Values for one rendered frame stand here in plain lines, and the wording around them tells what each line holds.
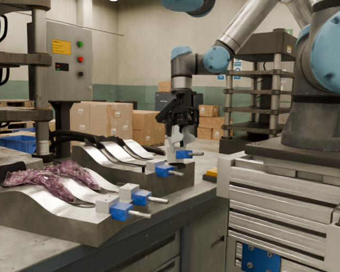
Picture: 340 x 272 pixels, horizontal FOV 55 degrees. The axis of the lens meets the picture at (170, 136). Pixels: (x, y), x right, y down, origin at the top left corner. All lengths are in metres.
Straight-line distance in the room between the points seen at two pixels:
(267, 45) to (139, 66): 5.44
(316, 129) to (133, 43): 9.48
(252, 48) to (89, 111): 2.63
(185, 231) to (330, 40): 0.85
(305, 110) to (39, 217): 0.62
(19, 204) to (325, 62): 0.71
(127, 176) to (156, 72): 8.38
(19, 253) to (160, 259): 0.51
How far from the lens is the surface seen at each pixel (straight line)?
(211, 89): 8.36
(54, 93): 1.78
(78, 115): 5.36
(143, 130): 5.73
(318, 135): 0.64
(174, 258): 1.20
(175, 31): 9.12
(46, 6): 1.63
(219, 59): 0.99
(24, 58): 1.59
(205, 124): 8.00
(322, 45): 0.51
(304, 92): 0.67
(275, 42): 4.99
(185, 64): 1.12
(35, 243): 0.80
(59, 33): 1.82
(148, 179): 0.99
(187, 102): 1.09
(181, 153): 1.09
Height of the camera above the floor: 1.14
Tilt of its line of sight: 8 degrees down
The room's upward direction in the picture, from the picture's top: 2 degrees clockwise
